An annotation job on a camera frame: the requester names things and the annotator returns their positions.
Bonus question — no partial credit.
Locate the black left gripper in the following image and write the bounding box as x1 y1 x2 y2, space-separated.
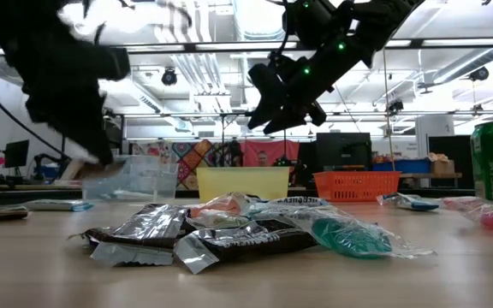
15 47 131 167

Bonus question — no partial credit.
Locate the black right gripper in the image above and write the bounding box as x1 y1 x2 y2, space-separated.
246 25 374 135

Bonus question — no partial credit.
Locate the silver black snack wrapper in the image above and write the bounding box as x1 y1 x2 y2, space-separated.
84 202 190 267

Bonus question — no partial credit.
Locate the dark brown chocolate bar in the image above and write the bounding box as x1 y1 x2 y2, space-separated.
0 205 31 222
173 217 319 275

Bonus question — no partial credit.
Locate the pink white wrapper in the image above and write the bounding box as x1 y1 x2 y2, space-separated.
188 191 256 219

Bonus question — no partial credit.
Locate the teal gummy candy packet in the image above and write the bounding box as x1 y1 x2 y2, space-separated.
288 204 438 261

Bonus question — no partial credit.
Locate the orange cloth banner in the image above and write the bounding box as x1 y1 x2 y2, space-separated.
240 139 301 169

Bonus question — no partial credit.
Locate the clear plastic bin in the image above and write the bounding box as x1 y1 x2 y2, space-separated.
81 154 180 202

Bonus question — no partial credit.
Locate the large black monitor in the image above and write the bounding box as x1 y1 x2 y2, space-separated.
315 132 373 169

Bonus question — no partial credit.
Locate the small black monitor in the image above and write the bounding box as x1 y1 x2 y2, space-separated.
3 139 31 169

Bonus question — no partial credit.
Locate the yellow plastic bin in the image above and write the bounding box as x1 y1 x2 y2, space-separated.
195 166 291 202

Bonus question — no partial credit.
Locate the colourful patchwork quilt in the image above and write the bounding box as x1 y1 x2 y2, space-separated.
131 139 233 192

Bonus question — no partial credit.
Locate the orange plastic basket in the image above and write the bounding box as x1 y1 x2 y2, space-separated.
312 170 401 203

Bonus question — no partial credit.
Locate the blue storage bin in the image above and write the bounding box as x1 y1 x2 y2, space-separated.
373 158 432 175

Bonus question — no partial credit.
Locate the brown cardboard box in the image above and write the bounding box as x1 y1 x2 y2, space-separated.
429 152 456 175

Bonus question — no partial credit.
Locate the black aluminium table frame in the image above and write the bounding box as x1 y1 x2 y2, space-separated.
0 186 477 209

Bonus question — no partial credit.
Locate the black slanting cable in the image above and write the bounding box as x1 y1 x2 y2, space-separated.
0 72 74 162

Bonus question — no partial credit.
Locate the silver ventilation duct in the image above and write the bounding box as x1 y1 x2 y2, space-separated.
232 0 290 65

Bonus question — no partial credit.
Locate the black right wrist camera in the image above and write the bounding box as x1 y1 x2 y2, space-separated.
286 0 338 49

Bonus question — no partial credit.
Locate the black ceiling camera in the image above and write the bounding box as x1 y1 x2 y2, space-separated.
160 68 179 87
387 98 405 115
468 66 490 82

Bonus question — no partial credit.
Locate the thin hanging cord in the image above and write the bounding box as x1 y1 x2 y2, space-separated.
381 46 397 172

